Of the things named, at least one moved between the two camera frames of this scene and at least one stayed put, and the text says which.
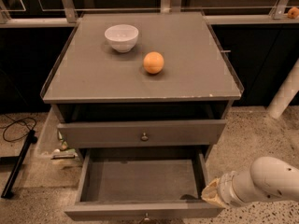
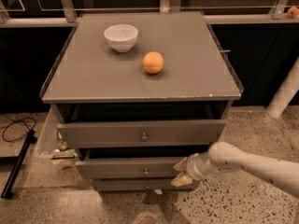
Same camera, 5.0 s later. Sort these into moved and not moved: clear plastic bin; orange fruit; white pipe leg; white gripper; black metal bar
Moved: white gripper
Not moved: orange fruit; black metal bar; clear plastic bin; white pipe leg
